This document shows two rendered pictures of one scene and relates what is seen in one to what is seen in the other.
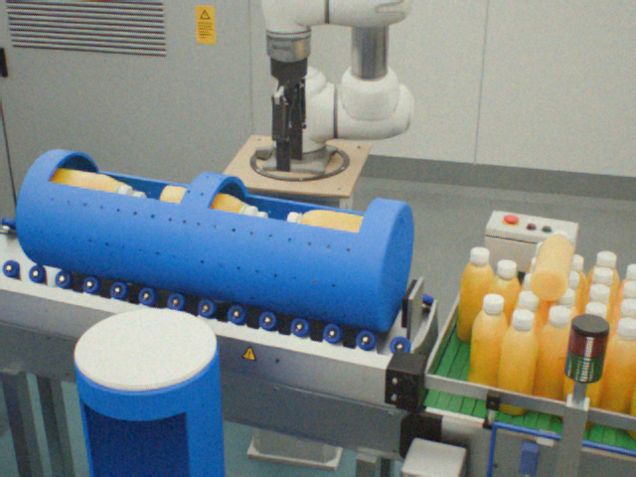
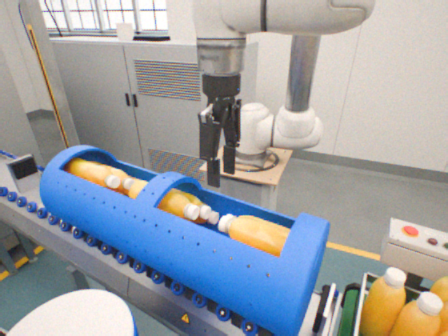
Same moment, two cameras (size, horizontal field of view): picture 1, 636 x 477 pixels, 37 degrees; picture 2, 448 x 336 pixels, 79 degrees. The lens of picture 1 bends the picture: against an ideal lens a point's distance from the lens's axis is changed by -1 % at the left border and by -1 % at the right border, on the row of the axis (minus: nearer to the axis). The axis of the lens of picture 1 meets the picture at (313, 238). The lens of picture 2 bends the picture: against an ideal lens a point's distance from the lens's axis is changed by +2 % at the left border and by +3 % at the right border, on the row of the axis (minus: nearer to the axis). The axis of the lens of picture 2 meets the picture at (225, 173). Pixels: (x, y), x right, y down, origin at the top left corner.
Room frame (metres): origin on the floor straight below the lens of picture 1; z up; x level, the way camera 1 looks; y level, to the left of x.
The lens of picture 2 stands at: (1.35, -0.05, 1.62)
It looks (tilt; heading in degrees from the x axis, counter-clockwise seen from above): 30 degrees down; 10
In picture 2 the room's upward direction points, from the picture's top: straight up
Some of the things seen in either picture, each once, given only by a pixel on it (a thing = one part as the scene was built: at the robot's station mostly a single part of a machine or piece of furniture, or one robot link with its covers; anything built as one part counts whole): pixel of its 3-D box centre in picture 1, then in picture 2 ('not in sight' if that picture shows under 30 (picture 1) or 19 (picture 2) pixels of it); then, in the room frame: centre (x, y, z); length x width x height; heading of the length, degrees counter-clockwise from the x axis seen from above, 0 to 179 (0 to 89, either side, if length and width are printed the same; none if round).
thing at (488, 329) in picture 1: (488, 348); not in sight; (1.64, -0.36, 1.00); 0.07 x 0.07 x 0.20
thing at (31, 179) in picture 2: not in sight; (26, 174); (2.26, 1.04, 1.00); 0.10 x 0.04 x 0.15; 160
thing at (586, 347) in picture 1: (588, 338); not in sight; (1.33, -0.45, 1.23); 0.06 x 0.06 x 0.04
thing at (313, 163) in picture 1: (292, 151); (246, 152); (2.60, 0.06, 1.04); 0.22 x 0.18 x 0.06; 78
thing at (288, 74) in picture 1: (288, 79); (221, 97); (1.88, 0.05, 1.49); 0.08 x 0.07 x 0.09; 160
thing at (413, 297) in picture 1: (411, 311); (322, 314); (1.80, -0.21, 0.99); 0.10 x 0.02 x 0.12; 160
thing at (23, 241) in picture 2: not in sight; (18, 229); (2.56, 1.67, 0.31); 0.06 x 0.06 x 0.63; 70
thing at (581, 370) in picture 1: (584, 361); not in sight; (1.33, -0.45, 1.18); 0.06 x 0.06 x 0.05
